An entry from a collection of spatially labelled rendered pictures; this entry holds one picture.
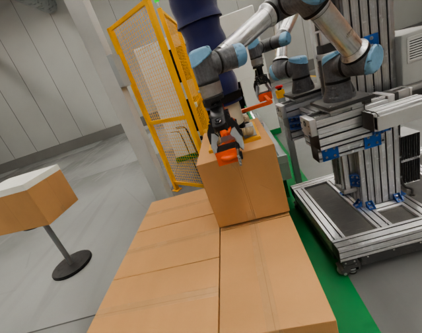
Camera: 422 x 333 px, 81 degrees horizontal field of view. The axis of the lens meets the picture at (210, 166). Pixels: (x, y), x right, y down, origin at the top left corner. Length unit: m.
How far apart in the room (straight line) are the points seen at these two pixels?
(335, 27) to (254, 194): 0.81
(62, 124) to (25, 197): 9.94
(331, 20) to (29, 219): 2.52
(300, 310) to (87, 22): 2.64
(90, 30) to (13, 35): 10.08
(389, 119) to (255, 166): 0.64
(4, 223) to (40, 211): 0.43
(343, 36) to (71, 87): 11.20
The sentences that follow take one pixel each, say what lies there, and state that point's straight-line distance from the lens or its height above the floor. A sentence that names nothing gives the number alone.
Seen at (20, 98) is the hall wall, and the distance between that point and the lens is 12.99.
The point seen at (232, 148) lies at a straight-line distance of 0.85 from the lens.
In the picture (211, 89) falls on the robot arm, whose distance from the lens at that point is 0.83.
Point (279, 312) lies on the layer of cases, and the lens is 1.05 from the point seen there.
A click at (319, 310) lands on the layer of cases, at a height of 0.54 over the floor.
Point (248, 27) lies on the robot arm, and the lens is 1.09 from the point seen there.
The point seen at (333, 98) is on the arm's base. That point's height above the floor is 1.06.
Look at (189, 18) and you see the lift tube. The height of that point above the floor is 1.62.
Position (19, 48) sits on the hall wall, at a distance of 12.69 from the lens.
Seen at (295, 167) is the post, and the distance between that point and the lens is 2.68.
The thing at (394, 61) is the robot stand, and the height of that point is 1.10.
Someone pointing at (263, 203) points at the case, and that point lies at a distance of 1.37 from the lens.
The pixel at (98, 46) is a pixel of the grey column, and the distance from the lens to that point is 2.74.
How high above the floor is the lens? 1.39
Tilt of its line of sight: 21 degrees down
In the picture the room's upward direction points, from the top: 19 degrees counter-clockwise
